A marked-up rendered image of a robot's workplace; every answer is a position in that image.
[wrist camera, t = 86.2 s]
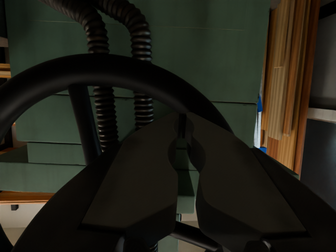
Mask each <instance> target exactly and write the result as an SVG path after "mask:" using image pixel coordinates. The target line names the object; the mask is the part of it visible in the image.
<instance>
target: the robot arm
mask: <svg viewBox="0 0 336 252"><path fill-rule="evenodd" d="M181 135H182V139H185V140H186V141H187V142H188V143H189V145H190V147H191V151H190V162H191V163H192V164H193V165H194V167H195V168H196V169H197V171H198V173H199V180H198V187H197V193H196V200H195V208H196V214H197V221H198V226H199V229H200V230H201V232H202V233H203V234H204V235H206V236H207V237H209V238H210V239H212V240H214V241H215V242H217V243H219V244H220V245H222V248H223V252H336V210H335V209H333V208H332V207H331V206H330V205H329V204H328V203H327V202H326V201H325V200H323V199H322V198H321V197H320V196H319V195H317V194H316V193H315V192H314V191H312V190H311V189H310V188H309V187H307V186H306V185H305V184H304V183H302V182H301V181H300V180H298V179H297V178H296V177H295V176H293V175H292V174H291V173H289V172H288V171H287V170H286V169H284V168H283V167H282V166H280V165H279V164H278V163H277V162H275V161H274V160H273V159H271V158H270V157H269V156H268V155H266V154H265V153H264V152H263V151H261V150H260V149H259V148H250V147H249V146H248V145H247V144H245V143H244V142H243V141H242V140H240V139H239V138H238V137H236V136H235V135H233V134H232V133H230V132H229V131H227V130H225V129H224V128H222V127H220V126H218V125H216V124H214V123H212V122H210V121H208V120H206V119H204V118H203V117H201V116H199V115H197V114H195V113H193V112H187V113H178V112H172V113H170V114H168V115H166V116H164V117H162V118H160V119H158V120H156V121H154V122H152V123H150V124H148V125H146V126H144V127H142V128H140V129H139V130H137V131H136V132H134V133H133V134H131V135H130V136H129V137H128V138H126V139H125V140H124V141H123V142H122V143H121V144H118V143H114V144H112V145H111V146H110V147H109V148H108V149H106V150H105V151H104V152H103V153H102V154H101V155H99V156H98V157H97V158H96V159H95V160H93V161H92V162H91V163H90V164H89V165H87V166H86V167H85V168H84V169H83V170H81V171H80V172H79V173H78V174H77V175H76V176H74V177H73V178H72V179H71V180H70V181H68V182H67V183H66V184H65V185H64V186H63V187H62V188H61V189H59V190H58V191H57V192H56V193H55V194H54V195H53V196H52V197H51V198H50V199H49V200H48V202H47V203H46V204H45V205H44V206H43V207H42V208H41V209H40V211H39V212H38V213H37V214H36V215H35V217H34V218H33V219H32V220H31V222H30V223H29V224H28V226H27V227H26V229H25V230H24V231H23V233H22V234H21V236H20V237H19V239H18V240H17V242H16V243H15V245H14V247H13V248H12V250H11V252H151V250H150V248H149V247H150V246H151V245H153V244H155V243H156V242H158V241H160V240H161V239H163V238H165V237H166V236H168V235H170V234H171V233H172V232H173V231H174V229H175V226H176V215H177V201H178V174H177V172H176V171H175V170H174V168H173V167H172V165H173V164H174V163H175V161H176V146H177V140H178V139H180V137H181Z"/></svg>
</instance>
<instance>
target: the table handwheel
mask: <svg viewBox="0 0 336 252"><path fill-rule="evenodd" d="M88 86H109V87H117V88H123V89H128V90H131V91H135V92H138V93H141V94H144V95H146V96H149V97H151V98H153V99H155V100H157V101H159V102H161V103H163V104H164V105H166V106H168V107H169V108H171V109H172V110H174V111H175V112H177V113H179V114H185V113H188V112H191V113H194V114H196V115H198V116H200V117H202V118H204V119H206V120H208V121H210V122H212V123H214V124H216V125H218V126H219V127H221V128H223V129H225V130H227V131H228V132H230V133H232V134H233V135H235V134H234V132H233V130H232V129H231V127H230V126H229V124H228V122H227V121H226V120H225V118H224V117H223V116H222V114H221V113H220V112H219V111H218V109H217V108H216V107H215V106H214V105H213V104H212V103H211V102H210V101H209V100H208V99H207V98H206V97H205V96H204V95H203V94H202V93H201V92H200V91H198V90H197V89H196V88H195V87H193V86H192V85H191V84H189V83H188V82H187V81H185V80H184V79H182V78H180V77H179V76H177V75H175V74H174V73H172V72H170V71H168V70H166V69H164V68H162V67H159V66H157V65H155V64H152V63H149V62H146V61H144V60H140V59H136V58H133V57H128V56H123V55H116V54H107V53H83V54H74V55H67V56H63V57H58V58H54V59H51V60H48V61H45V62H42V63H39V64H37V65H35V66H32V67H30V68H28V69H26V70H24V71H22V72H20V73H19V74H17V75H15V76H14V77H12V78H11V79H9V80H8V81H6V82H5V83H4V84H2V85H1V86H0V145H1V143H2V141H3V139H4V137H5V135H6V133H7V132H8V130H9V129H10V128H11V126H12V125H13V124H14V122H15V121H16V120H17V119H18V118H19V117H20V116H21V115H22V114H23V113H24V112H25V111H26V110H28V109H29V108H30V107H32V106H33V105H35V104H36V103H38V102H40V101H41V100H43V99H45V98H47V97H49V96H52V95H54V94H56V93H59V92H62V91H66V90H68V94H69V97H70V101H71V105H72V109H73V113H74V117H75V120H76V124H77V128H78V132H79V136H80V141H81V146H82V151H83V155H84V160H85V165H86V166H88V165H89V164H90V163H91V162H92V161H93V160H95V159H96V158H97V157H98V156H99V155H101V154H102V149H101V145H100V141H99V138H98V134H97V129H96V125H95V120H94V115H93V110H92V105H91V100H90V95H89V90H88ZM168 236H170V237H173V238H176V239H179V240H181V241H184V242H187V243H189V244H192V245H195V246H198V247H200V248H203V249H206V250H205V251H204V252H224V251H223V247H222V245H221V244H219V243H217V242H216V241H214V240H212V239H211V238H209V237H207V236H206V235H204V234H203V233H202V232H201V230H200V229H199V228H197V227H194V226H191V225H188V224H185V223H182V222H179V221H176V222H175V228H174V231H173V232H172V233H171V234H170V235H168ZM13 247H14V246H13V245H12V243H11V242H10V241H9V239H8V237H7V236H6V234H5V232H4V230H3V228H2V226H1V224H0V252H11V250H12V249H13Z"/></svg>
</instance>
